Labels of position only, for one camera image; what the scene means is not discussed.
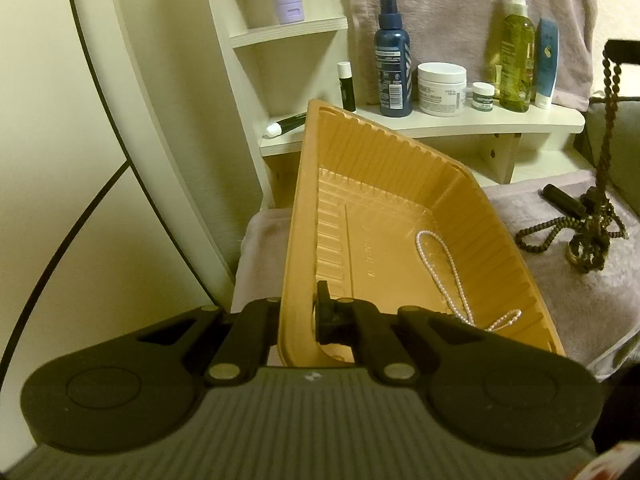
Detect black rectangular clip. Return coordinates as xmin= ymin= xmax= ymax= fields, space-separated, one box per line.
xmin=541 ymin=183 xmax=588 ymax=220

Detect black tube with white cap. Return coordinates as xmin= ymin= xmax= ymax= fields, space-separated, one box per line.
xmin=264 ymin=113 xmax=306 ymax=139

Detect dark green bead necklace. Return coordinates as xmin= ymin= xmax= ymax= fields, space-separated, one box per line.
xmin=514 ymin=199 xmax=630 ymax=256

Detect white pearl necklace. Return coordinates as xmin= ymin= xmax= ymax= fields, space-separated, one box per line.
xmin=414 ymin=230 xmax=523 ymax=333

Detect black white lip balm stick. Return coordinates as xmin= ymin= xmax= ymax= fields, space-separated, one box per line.
xmin=337 ymin=61 xmax=356 ymax=112

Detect dark blue spray bottle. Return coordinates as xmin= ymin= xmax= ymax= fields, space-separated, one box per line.
xmin=374 ymin=0 xmax=412 ymax=118

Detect grey cushion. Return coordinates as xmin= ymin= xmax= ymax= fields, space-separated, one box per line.
xmin=574 ymin=96 xmax=640 ymax=212

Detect small green-label jar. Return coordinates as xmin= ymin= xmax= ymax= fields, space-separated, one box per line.
xmin=471 ymin=81 xmax=496 ymax=112

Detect white cream jar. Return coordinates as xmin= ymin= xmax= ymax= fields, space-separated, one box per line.
xmin=416 ymin=62 xmax=466 ymax=117

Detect green oil spray bottle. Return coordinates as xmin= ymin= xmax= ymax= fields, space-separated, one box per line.
xmin=498 ymin=0 xmax=536 ymax=113

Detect blue and white tube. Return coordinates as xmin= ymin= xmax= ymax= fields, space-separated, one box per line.
xmin=535 ymin=18 xmax=560 ymax=110

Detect hanging lilac towel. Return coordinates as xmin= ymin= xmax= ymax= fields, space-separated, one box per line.
xmin=348 ymin=0 xmax=597 ymax=112

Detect cream wooden shelf unit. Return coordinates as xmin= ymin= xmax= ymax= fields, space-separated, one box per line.
xmin=198 ymin=0 xmax=586 ymax=209

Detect orange plastic tray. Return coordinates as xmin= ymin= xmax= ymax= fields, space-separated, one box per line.
xmin=278 ymin=100 xmax=563 ymax=367

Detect lilac plush table cloth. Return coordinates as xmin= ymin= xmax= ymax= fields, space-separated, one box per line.
xmin=231 ymin=185 xmax=639 ymax=380

